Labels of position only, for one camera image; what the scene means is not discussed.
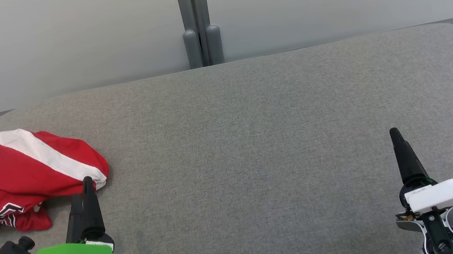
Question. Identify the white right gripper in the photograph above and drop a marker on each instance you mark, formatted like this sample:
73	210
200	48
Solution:
451	194

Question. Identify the red shorts with white band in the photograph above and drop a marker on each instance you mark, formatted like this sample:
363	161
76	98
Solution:
22	167

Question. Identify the red Bulls basketball jersey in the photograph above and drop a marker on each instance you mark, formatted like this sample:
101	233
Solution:
2	214

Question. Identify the grey partition post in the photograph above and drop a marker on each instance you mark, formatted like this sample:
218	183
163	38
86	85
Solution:
214	43
191	45

